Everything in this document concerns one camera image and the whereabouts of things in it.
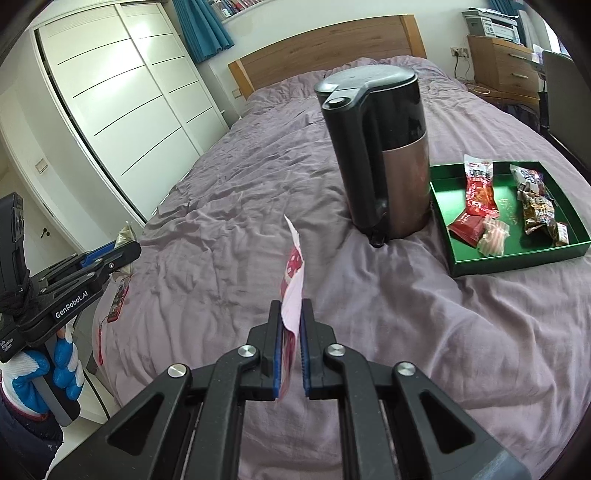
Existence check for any purple bed duvet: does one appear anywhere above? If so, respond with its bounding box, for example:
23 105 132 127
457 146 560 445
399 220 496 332
93 70 590 479

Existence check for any dark brown snack bag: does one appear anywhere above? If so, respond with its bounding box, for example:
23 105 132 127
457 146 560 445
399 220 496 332
518 189 570 246

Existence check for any white printer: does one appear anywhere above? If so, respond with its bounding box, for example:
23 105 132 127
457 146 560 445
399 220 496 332
462 7 521 44

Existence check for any red snack packet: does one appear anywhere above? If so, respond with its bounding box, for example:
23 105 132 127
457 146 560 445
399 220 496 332
464 154 500 218

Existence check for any wall power socket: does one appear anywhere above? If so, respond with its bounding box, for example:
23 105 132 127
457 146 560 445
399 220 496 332
450 47 470 59

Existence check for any pink My Melody pouch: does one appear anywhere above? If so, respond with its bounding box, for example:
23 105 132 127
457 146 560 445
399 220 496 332
279 216 305 399

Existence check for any blue white snack bag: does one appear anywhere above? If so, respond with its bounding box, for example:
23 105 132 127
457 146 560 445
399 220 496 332
510 164 546 196

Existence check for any black copper electric kettle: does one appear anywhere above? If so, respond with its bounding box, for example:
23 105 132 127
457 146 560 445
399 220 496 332
315 64 431 248

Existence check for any wooden headboard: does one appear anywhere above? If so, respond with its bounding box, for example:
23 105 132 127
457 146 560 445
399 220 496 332
228 14 427 98

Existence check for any white wardrobe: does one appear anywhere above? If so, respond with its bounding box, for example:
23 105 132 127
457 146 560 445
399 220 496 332
37 2 228 221

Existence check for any row of books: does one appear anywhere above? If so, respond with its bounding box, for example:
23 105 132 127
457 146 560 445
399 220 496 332
207 0 264 21

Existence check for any blue white gloved hand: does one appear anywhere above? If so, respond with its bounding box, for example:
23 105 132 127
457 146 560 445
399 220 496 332
1 325 84 420

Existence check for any green metal tray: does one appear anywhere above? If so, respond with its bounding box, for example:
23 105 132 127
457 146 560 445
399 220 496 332
431 161 590 278

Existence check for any wooden drawer cabinet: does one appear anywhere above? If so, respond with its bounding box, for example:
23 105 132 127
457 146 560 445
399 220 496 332
468 35 539 98

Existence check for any grey office chair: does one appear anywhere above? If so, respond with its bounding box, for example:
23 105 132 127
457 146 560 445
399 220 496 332
542 50 590 181

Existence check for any teal curtain left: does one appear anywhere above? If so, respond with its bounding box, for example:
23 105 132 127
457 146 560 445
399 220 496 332
173 0 235 64

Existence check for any olive green candy wrapper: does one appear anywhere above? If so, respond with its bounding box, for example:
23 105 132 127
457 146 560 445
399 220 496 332
114 222 136 248

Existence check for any dark red snack box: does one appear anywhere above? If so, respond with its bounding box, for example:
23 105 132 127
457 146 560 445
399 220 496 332
448 211 485 248

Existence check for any pink white candy pack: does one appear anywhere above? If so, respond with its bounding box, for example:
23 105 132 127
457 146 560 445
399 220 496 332
477 216 510 257

